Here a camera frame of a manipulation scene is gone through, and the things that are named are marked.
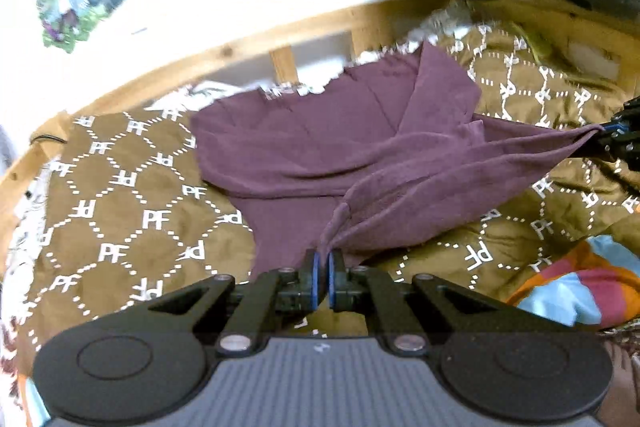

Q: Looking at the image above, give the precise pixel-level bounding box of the thin black cable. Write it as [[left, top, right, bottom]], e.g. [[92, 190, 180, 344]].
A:
[[29, 133, 69, 148]]

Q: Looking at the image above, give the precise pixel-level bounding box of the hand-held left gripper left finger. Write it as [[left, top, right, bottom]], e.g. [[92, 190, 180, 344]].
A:
[[147, 248, 321, 354]]

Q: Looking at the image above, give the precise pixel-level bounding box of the yellow-green cloth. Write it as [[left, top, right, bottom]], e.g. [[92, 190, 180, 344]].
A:
[[520, 26, 557, 64]]

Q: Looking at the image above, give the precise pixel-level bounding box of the brown printed blanket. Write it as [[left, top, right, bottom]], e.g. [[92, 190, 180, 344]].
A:
[[20, 22, 640, 358]]

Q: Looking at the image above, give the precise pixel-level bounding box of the wooden bed frame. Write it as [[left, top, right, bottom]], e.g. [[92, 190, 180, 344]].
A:
[[0, 0, 640, 208]]

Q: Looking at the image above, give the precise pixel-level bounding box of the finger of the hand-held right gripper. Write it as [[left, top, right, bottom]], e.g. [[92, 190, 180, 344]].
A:
[[595, 131, 635, 162], [602, 103, 640, 130]]

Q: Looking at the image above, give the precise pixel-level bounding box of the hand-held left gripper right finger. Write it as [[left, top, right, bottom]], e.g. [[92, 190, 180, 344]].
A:
[[327, 248, 506, 354]]

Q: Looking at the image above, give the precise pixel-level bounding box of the maroon long-sleeve shirt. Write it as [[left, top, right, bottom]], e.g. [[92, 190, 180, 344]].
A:
[[190, 41, 608, 276]]

